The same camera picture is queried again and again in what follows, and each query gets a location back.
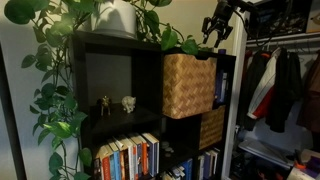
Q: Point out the orange tool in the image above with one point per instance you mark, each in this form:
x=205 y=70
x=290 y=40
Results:
x=299 y=164

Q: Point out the white closet shelf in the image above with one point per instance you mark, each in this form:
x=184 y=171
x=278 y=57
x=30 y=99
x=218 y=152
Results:
x=283 y=34

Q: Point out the white and red jacket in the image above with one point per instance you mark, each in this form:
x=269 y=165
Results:
x=266 y=90

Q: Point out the large woven basket drawer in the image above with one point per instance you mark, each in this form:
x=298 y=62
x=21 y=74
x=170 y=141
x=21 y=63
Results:
x=188 y=86

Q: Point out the metal closet rod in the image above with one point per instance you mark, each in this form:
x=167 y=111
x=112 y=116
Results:
x=290 y=40

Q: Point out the green pothos plant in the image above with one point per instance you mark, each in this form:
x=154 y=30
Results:
x=56 y=100

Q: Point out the white elephant figurine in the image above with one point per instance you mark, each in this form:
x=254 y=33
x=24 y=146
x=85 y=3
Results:
x=128 y=104

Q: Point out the grey pebbles pile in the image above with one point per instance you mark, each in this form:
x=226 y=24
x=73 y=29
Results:
x=167 y=149

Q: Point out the white door frame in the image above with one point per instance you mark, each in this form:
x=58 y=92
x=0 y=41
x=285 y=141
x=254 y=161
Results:
x=231 y=133

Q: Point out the black slanted bar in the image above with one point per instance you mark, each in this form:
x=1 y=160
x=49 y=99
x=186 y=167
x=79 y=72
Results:
x=13 y=133

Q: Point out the black cube cupboard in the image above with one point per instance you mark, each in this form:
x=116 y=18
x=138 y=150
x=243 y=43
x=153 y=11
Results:
x=146 y=76

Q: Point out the brown hanging jacket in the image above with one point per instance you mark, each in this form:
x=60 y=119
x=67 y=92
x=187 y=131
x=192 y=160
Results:
x=311 y=96

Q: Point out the black hanging jacket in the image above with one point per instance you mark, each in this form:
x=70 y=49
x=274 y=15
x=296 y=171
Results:
x=253 y=83

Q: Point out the long black hanging coat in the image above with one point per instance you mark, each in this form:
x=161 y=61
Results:
x=283 y=93

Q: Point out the clear plastic bin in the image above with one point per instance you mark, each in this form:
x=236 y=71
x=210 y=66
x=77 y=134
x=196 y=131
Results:
x=263 y=150

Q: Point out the dark storage box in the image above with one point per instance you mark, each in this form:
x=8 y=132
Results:
x=286 y=18

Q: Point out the navy hardcover book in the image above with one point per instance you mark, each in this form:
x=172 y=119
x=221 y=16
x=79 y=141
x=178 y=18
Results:
x=153 y=155

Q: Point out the white paperback book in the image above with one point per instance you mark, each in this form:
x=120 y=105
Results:
x=129 y=160

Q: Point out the white plant pot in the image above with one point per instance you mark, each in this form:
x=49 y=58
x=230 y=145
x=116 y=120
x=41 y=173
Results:
x=113 y=18

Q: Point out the gold animal figurine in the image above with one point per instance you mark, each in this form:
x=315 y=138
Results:
x=105 y=105

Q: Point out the light blue paperback book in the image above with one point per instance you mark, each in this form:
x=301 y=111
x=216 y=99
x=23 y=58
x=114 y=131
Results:
x=116 y=165

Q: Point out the red orange paperback book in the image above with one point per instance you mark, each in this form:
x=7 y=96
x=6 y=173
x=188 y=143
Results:
x=106 y=168

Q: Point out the white storage box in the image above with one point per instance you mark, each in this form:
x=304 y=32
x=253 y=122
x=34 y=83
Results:
x=314 y=16

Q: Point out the thin orange paperback book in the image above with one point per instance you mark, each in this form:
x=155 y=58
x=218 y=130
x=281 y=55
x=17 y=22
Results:
x=144 y=158

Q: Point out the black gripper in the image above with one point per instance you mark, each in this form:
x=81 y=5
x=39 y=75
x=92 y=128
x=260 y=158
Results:
x=222 y=15

